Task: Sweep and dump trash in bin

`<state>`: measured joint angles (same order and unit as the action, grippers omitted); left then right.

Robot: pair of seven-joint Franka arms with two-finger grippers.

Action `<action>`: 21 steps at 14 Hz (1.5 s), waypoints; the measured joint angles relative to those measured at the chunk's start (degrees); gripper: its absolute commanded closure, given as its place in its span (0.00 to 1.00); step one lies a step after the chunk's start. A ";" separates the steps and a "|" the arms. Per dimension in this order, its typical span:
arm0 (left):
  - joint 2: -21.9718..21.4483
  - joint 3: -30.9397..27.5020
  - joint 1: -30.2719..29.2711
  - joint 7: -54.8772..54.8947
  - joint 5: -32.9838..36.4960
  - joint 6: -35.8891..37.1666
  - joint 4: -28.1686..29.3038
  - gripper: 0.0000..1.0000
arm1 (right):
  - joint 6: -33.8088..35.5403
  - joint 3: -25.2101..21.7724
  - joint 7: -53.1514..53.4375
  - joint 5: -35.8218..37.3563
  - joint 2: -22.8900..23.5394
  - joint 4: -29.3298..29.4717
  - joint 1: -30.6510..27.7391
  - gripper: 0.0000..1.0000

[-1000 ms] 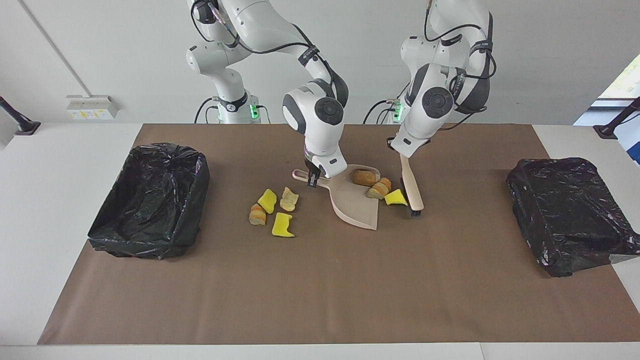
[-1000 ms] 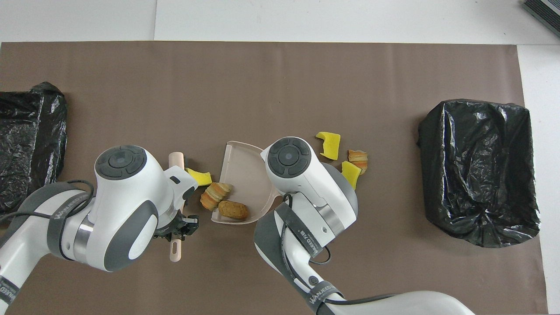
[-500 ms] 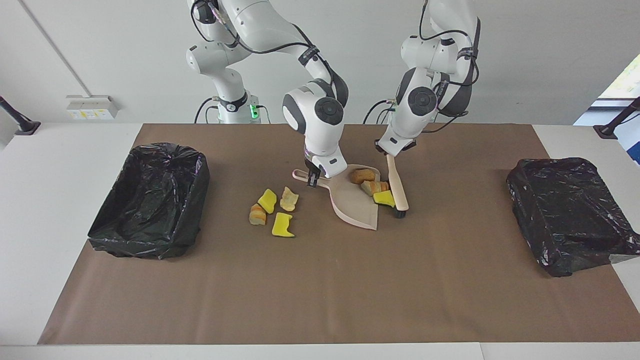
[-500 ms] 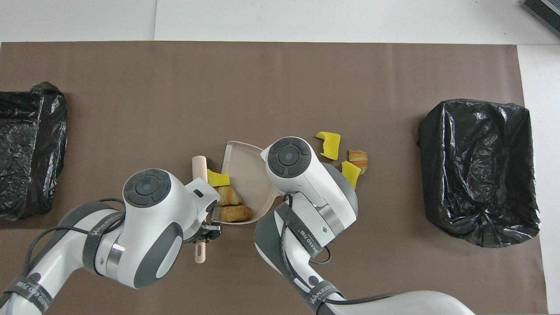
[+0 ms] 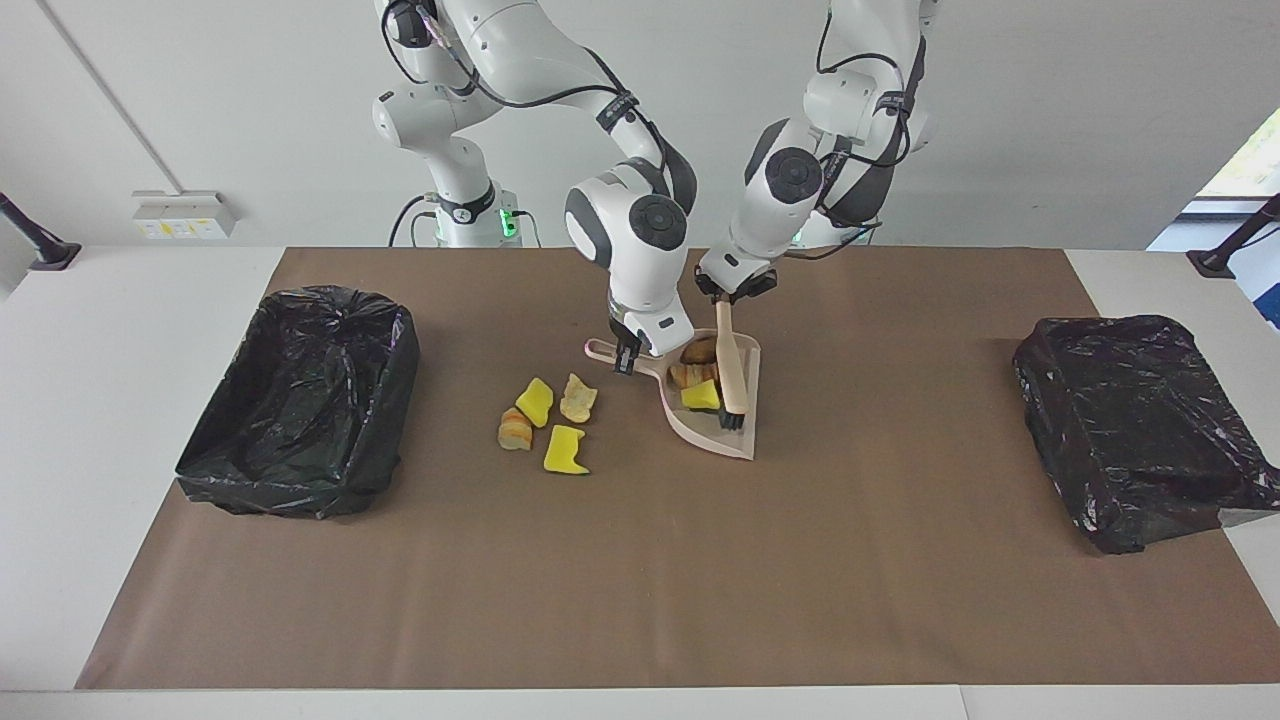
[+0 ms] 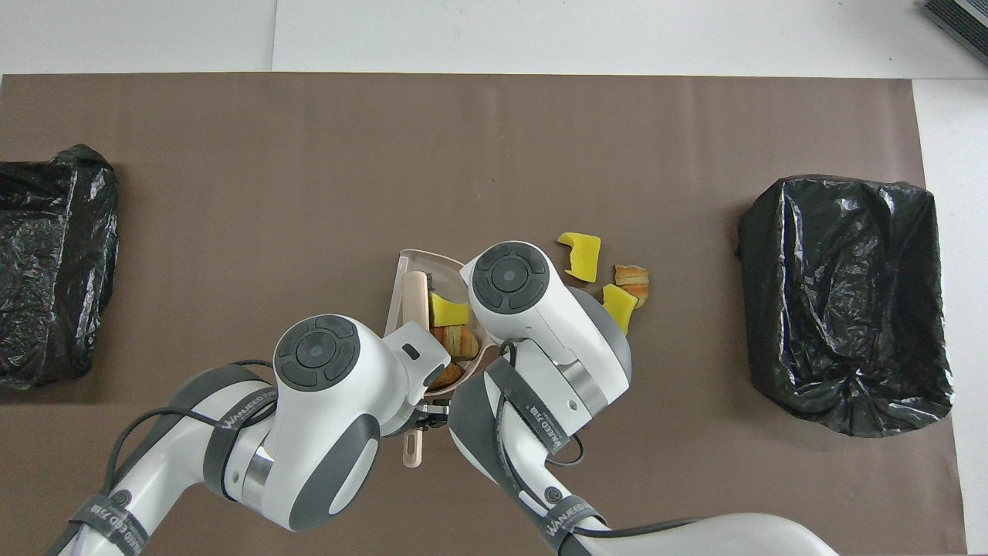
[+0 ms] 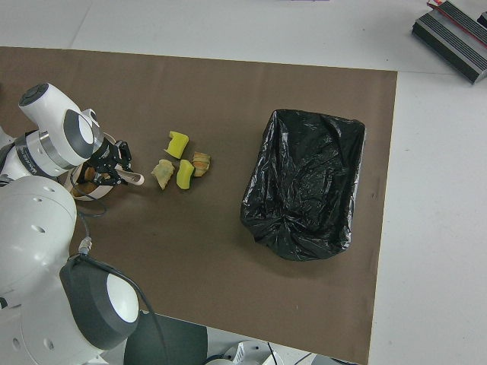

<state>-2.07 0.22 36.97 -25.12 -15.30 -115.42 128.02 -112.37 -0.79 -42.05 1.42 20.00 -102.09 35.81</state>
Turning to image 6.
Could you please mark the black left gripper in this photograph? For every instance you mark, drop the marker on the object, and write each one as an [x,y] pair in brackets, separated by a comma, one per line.
[431,417]

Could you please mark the long croissant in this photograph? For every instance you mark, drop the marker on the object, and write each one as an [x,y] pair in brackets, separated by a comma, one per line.
[457,341]

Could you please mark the yellow sponge wedge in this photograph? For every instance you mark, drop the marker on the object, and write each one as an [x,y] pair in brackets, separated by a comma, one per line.
[448,310]

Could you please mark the beige hand brush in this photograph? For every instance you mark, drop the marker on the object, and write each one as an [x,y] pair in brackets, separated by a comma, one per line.
[417,297]

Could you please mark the pale pink dustpan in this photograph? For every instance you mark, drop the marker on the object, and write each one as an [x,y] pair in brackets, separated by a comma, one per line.
[401,266]

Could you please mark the yellow green-backed sponge piece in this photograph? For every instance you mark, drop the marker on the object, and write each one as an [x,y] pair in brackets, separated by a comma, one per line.
[619,307]

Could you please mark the notched yellow sponge piece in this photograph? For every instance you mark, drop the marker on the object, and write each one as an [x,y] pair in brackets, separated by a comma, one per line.
[583,255]

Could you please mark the small striped croissant piece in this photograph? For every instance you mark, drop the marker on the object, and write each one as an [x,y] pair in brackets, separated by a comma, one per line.
[633,279]

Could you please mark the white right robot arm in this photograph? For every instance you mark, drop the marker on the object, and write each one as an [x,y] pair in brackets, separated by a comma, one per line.
[556,324]

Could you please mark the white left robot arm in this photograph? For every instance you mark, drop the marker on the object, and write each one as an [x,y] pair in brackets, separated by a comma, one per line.
[324,417]

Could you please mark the black bag-lined bin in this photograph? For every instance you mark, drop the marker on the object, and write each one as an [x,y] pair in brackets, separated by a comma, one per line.
[54,270]
[841,309]

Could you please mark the brown paper mat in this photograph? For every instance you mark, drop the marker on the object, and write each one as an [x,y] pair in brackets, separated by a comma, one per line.
[309,193]

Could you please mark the dark grey ribbed device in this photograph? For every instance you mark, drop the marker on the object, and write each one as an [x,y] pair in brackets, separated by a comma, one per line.
[961,23]

